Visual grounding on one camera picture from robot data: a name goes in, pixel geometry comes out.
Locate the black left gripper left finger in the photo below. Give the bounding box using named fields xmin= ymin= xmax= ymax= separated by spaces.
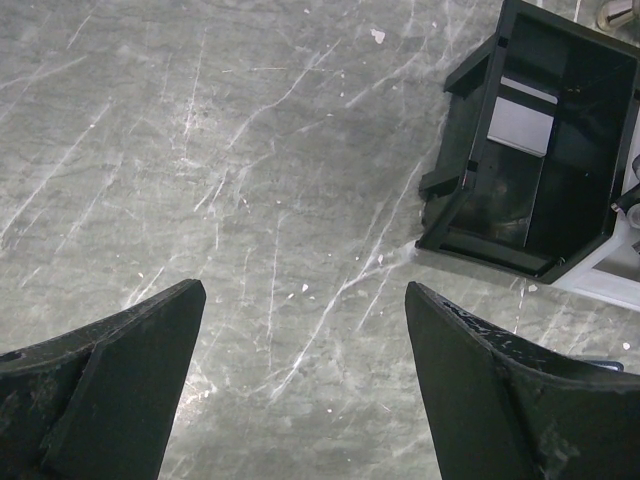
xmin=1 ymin=279 xmax=206 ymax=479

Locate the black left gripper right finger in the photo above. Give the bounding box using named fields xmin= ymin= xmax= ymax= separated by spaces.
xmin=405 ymin=282 xmax=639 ymax=479

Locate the blue leather card holder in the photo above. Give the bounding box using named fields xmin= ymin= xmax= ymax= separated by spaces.
xmin=584 ymin=359 xmax=624 ymax=372

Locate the silver card in tray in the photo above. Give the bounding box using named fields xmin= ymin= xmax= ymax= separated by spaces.
xmin=487 ymin=77 xmax=558 ymax=158

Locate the white middle tray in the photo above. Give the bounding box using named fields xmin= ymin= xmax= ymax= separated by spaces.
xmin=552 ymin=89 xmax=640 ymax=311

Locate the black left tray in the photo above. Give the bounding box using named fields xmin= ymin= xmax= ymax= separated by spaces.
xmin=417 ymin=1 xmax=639 ymax=284

